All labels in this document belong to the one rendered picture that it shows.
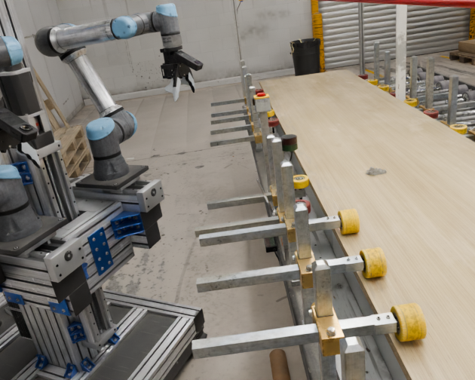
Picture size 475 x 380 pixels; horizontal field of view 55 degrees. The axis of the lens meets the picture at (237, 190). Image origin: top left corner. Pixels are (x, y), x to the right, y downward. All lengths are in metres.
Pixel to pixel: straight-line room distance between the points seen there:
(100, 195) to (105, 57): 7.61
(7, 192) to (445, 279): 1.32
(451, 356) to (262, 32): 8.63
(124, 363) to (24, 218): 0.93
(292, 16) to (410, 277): 8.43
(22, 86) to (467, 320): 1.53
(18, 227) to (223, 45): 8.03
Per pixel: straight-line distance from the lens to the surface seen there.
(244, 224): 1.75
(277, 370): 2.23
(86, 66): 2.05
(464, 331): 1.21
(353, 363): 0.85
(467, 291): 1.33
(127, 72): 9.49
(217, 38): 9.34
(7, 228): 1.64
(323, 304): 1.08
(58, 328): 2.16
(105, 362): 2.31
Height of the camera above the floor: 1.68
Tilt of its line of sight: 23 degrees down
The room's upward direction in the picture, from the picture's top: 8 degrees counter-clockwise
